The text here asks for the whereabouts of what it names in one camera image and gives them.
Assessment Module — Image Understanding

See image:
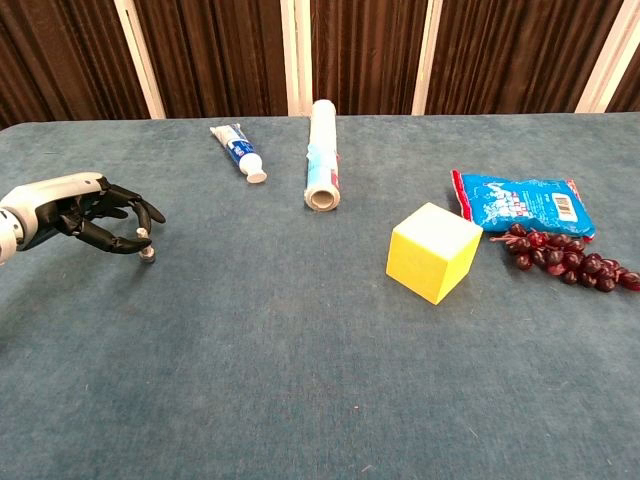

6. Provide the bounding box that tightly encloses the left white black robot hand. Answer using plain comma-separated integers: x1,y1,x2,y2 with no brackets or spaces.
0,171,167,256

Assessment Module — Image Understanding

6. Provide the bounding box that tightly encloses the metal bolt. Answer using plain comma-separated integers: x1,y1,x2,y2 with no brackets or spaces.
135,227,156,264

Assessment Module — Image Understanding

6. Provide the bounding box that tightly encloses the brown pleated curtain panel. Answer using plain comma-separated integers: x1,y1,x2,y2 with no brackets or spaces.
607,24,640,114
0,0,151,130
310,0,431,117
424,0,626,116
130,0,291,120

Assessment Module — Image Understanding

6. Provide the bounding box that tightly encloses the blue white toothpaste tube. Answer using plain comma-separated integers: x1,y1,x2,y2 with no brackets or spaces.
209,123,269,185

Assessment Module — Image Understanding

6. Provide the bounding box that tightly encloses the blue felt table cover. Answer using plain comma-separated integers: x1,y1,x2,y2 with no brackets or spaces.
0,112,640,480

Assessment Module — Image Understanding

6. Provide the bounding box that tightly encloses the white plastic wrap roll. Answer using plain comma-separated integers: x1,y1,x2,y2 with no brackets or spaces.
302,99,344,213

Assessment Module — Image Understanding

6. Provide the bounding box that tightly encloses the yellow cube block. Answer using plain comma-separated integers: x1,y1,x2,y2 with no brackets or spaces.
385,201,485,306

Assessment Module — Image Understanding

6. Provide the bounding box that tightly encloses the blue snack bag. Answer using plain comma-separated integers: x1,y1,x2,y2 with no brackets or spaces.
451,169,597,243

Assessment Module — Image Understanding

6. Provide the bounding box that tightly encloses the dark red grape bunch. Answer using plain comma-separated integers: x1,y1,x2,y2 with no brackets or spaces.
489,222,640,294

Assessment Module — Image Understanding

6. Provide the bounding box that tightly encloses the white partition frame post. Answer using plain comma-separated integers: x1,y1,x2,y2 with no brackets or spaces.
574,0,640,114
411,0,445,116
112,0,167,120
279,0,314,117

